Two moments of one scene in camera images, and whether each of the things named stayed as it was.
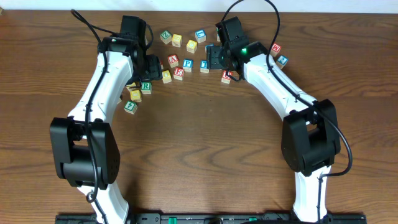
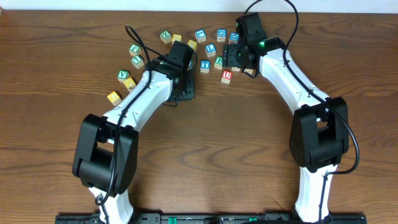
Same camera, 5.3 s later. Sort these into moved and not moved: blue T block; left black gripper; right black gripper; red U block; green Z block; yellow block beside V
Moved: right black gripper; left black gripper
Not moved: red U block; green Z block; yellow block beside V; blue T block
